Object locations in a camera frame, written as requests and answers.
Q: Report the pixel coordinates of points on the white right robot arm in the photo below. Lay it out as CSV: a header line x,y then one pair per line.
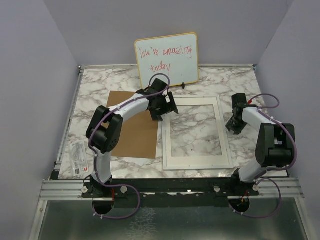
x,y
275,150

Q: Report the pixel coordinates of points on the brown backing board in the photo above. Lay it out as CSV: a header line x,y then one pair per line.
x,y
139,133

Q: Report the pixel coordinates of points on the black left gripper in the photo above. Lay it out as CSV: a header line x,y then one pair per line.
x,y
169,107

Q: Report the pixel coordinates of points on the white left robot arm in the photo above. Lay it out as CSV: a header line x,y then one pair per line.
x,y
104,130

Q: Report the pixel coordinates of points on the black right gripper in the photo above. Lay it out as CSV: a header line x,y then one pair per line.
x,y
237,130

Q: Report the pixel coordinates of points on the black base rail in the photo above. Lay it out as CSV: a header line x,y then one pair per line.
x,y
167,192

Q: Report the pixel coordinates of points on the yellow-rimmed whiteboard with writing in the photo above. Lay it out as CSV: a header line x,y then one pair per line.
x,y
175,56

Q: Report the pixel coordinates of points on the white picture frame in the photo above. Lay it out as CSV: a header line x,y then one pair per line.
x,y
225,140

